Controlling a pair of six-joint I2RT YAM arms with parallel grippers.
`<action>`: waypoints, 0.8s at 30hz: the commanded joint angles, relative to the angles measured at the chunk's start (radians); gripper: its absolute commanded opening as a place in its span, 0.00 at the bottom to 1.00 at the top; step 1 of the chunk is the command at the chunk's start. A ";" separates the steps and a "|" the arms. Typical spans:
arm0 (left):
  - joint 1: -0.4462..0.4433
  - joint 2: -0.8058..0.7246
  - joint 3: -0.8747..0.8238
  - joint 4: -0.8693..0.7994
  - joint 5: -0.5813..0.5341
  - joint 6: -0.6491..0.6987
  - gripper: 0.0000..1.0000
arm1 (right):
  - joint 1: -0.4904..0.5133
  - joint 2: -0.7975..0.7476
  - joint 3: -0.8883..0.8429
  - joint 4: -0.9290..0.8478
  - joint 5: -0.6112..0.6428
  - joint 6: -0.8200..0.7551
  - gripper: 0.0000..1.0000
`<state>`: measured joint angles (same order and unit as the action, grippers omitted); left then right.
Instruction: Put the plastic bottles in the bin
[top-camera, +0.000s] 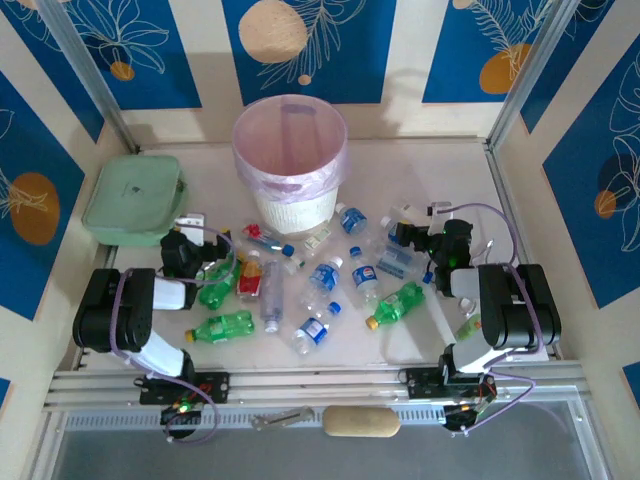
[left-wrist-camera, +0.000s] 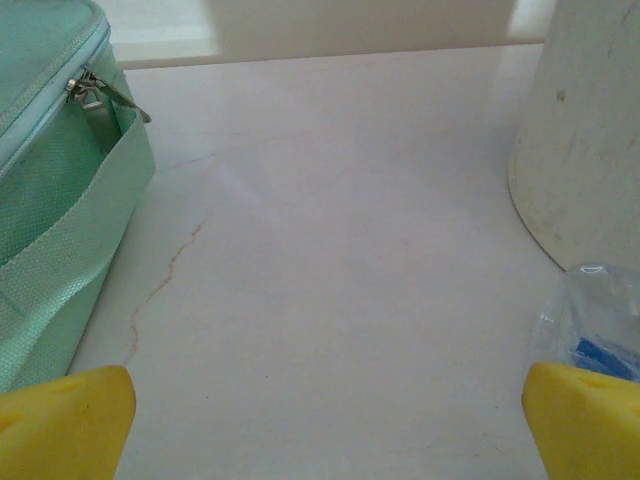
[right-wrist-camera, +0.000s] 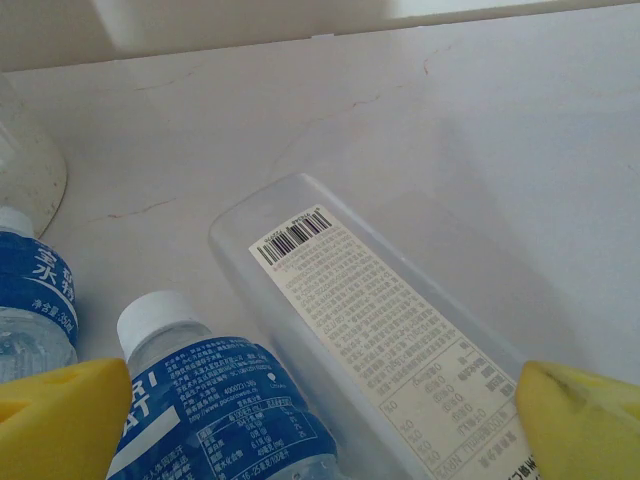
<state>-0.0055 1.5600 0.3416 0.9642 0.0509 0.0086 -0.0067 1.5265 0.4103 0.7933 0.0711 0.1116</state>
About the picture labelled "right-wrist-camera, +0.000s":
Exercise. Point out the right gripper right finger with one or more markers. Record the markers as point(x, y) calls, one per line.
point(585, 430)

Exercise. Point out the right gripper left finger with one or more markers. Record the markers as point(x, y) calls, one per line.
point(55, 425)

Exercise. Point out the blue label bottle white cap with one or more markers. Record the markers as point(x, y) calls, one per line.
point(225, 390)
point(30, 280)

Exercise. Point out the clear rectangular bottle beige label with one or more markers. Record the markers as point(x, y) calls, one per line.
point(375, 320)

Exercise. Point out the white waste bin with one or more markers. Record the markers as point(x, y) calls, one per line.
point(27, 165)

